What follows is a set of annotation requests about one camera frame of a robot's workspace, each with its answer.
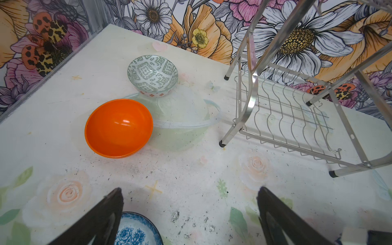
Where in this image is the green patterned ceramic bowl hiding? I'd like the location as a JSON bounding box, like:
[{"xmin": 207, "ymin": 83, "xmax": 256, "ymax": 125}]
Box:
[{"xmin": 127, "ymin": 55, "xmax": 179, "ymax": 98}]

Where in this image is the orange plastic bowl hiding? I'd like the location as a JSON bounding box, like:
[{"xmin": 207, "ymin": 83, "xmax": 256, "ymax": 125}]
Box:
[{"xmin": 84, "ymin": 99, "xmax": 154, "ymax": 159}]

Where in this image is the blue floral ceramic bowl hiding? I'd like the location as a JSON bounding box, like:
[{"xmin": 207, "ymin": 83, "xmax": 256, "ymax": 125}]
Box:
[{"xmin": 114, "ymin": 212, "xmax": 163, "ymax": 245}]

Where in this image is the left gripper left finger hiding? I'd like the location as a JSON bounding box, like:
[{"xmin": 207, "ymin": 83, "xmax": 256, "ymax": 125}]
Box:
[{"xmin": 50, "ymin": 187, "xmax": 124, "ymax": 245}]

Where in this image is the steel wire dish rack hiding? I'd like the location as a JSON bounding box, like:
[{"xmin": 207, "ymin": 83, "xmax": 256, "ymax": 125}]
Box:
[{"xmin": 219, "ymin": 1, "xmax": 392, "ymax": 178}]

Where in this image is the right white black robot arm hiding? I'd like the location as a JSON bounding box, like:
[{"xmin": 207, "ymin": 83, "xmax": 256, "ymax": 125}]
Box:
[{"xmin": 335, "ymin": 227, "xmax": 392, "ymax": 245}]

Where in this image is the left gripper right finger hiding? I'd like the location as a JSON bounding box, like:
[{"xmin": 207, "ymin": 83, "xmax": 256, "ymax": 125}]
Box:
[{"xmin": 257, "ymin": 186, "xmax": 332, "ymax": 245}]

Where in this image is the clear plastic lidded container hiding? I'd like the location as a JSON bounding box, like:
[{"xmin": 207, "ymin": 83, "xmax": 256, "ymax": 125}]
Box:
[{"xmin": 126, "ymin": 85, "xmax": 222, "ymax": 152}]

